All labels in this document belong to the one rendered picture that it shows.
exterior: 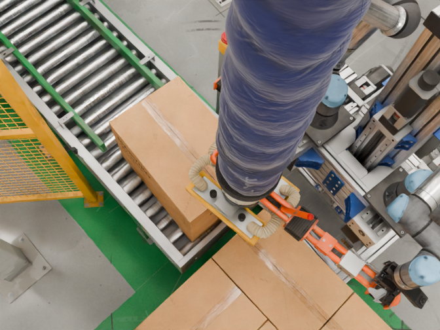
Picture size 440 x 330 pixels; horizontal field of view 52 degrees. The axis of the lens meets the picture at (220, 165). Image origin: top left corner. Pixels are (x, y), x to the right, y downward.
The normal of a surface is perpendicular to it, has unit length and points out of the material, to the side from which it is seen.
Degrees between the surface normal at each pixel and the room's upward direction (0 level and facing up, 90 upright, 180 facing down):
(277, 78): 75
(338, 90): 7
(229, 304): 0
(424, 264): 1
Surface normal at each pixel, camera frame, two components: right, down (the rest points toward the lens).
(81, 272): 0.04, -0.37
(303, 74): 0.27, 0.76
